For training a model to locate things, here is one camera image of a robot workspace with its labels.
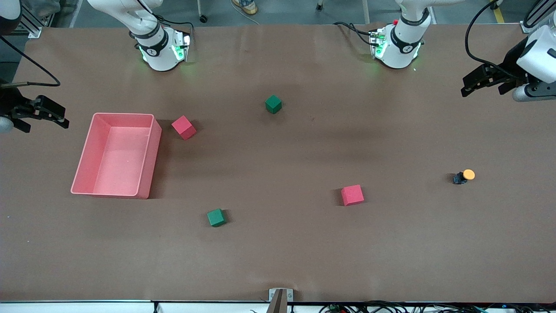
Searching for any pink plastic bin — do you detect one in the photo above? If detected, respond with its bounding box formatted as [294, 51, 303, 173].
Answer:
[70, 113, 162, 200]

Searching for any orange capped black push button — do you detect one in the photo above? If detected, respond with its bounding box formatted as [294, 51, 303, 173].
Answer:
[453, 169, 476, 185]

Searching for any black right base cable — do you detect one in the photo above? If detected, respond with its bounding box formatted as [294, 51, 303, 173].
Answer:
[135, 0, 194, 44]

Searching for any black cable bundle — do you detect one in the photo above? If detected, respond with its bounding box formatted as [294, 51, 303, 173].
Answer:
[319, 300, 556, 313]

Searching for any grey fabric bundle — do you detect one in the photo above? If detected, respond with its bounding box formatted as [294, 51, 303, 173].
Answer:
[26, 0, 61, 18]

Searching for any white table frame rail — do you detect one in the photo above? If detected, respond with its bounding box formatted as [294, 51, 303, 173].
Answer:
[0, 300, 556, 313]

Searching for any red cube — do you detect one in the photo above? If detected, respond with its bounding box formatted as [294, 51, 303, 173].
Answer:
[171, 115, 197, 140]
[341, 184, 365, 206]

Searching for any brown table cover sheet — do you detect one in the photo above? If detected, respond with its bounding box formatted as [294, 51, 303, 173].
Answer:
[0, 23, 556, 303]

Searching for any black base cable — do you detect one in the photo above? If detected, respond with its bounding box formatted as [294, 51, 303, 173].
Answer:
[135, 0, 194, 44]
[334, 22, 375, 46]

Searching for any black left base cable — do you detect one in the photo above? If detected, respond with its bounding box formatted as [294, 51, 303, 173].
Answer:
[334, 22, 375, 46]

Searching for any aluminium frame profile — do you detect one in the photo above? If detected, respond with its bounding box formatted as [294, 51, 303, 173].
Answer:
[20, 7, 43, 39]
[520, 0, 556, 34]

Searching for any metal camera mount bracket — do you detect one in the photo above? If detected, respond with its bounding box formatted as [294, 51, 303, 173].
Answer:
[267, 288, 294, 313]

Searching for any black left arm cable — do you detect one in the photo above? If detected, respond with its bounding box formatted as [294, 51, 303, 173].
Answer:
[465, 0, 522, 81]

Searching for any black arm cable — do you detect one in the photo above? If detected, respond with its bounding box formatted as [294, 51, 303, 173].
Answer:
[0, 36, 61, 87]
[465, 0, 522, 81]

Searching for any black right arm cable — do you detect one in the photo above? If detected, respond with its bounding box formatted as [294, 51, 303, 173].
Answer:
[0, 36, 61, 87]

